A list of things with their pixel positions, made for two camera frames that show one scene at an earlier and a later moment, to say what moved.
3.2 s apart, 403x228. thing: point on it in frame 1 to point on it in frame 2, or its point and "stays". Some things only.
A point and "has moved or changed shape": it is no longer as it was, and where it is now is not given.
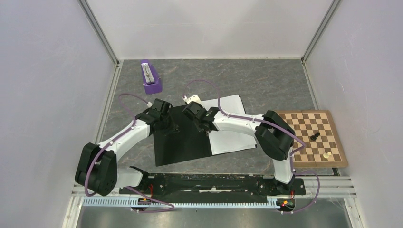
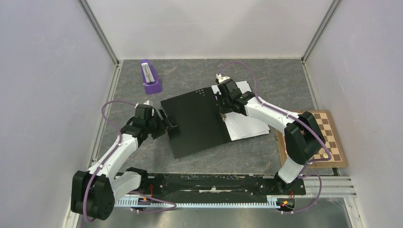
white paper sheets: x=225 y=141 has moved or changed shape
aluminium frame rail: x=320 y=187 stays
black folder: x=190 y=143 has moved or changed shape
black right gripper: x=197 y=126 to x=222 y=109
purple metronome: x=151 y=82 stays
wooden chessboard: x=316 y=128 stays
